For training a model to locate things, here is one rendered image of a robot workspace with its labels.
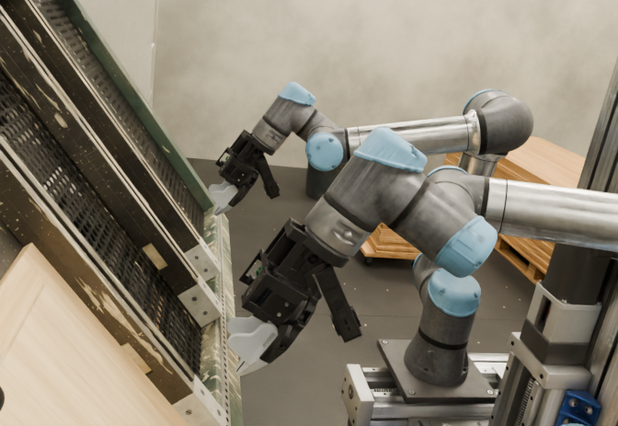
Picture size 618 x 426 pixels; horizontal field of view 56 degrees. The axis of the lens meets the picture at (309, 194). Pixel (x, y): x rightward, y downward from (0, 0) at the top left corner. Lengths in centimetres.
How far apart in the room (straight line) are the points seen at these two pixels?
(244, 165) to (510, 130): 58
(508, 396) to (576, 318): 24
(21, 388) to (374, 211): 55
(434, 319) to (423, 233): 70
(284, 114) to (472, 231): 72
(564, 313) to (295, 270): 58
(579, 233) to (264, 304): 41
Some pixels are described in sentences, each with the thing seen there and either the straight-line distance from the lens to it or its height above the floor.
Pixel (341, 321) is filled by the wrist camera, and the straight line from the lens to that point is 75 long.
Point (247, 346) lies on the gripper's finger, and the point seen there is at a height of 140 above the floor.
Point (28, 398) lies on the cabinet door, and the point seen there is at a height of 124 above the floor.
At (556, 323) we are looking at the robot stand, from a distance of 115.
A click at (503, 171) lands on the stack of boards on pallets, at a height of 66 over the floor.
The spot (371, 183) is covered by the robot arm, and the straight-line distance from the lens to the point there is 66.
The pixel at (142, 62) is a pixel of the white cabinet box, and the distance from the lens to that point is 484.
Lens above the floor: 182
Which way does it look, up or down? 18 degrees down
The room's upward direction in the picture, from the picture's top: 9 degrees clockwise
